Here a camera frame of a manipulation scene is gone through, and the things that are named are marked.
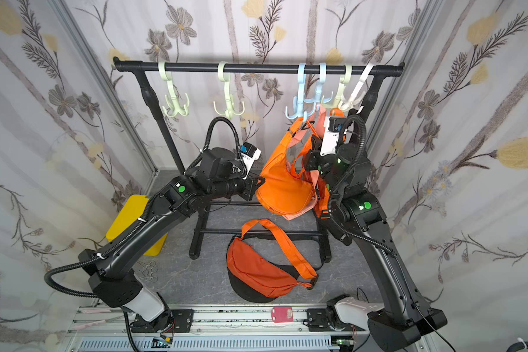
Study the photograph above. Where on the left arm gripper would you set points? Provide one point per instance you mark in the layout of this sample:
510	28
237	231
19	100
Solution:
250	188

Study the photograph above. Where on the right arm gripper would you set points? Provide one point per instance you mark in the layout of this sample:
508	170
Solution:
312	160

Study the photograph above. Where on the bright orange sling bag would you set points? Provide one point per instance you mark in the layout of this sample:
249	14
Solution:
281	193

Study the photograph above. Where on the pink sling bag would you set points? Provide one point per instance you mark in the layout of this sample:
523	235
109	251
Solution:
296	170

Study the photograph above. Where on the red-orange sling bag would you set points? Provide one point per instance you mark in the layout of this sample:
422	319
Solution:
308	275

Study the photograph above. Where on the dark orange backpack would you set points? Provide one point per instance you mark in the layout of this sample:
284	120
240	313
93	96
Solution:
321	207

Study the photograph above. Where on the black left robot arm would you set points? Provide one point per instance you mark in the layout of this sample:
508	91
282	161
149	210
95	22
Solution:
220	173

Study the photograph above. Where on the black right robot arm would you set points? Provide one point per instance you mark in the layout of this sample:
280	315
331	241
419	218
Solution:
354	214

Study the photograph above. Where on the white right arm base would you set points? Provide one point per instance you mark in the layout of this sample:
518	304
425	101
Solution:
350	310

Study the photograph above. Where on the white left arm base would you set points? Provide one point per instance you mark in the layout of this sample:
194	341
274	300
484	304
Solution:
150	306

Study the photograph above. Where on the blue hook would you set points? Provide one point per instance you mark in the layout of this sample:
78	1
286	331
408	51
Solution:
298	100
319	86

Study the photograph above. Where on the green hook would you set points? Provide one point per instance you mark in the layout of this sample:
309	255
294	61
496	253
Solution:
173	108
344	80
225	78

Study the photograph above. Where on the green hook far left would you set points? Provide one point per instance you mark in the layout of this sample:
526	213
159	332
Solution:
173	108

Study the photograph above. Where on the yellow lidded box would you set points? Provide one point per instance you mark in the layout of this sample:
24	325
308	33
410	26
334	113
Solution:
133	209

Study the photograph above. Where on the black clothes rack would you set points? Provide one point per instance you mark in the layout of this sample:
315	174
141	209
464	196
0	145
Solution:
139	70

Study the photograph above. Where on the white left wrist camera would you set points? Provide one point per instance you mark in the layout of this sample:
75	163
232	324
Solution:
250	154

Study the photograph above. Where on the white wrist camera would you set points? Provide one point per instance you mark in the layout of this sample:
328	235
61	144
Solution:
332	128
250	154

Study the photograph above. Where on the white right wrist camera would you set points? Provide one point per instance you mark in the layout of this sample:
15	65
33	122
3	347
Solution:
332	128

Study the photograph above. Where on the pink tag on rail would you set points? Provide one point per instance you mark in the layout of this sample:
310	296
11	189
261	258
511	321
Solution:
282	315

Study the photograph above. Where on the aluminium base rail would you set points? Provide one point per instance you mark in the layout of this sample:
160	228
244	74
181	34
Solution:
219	327

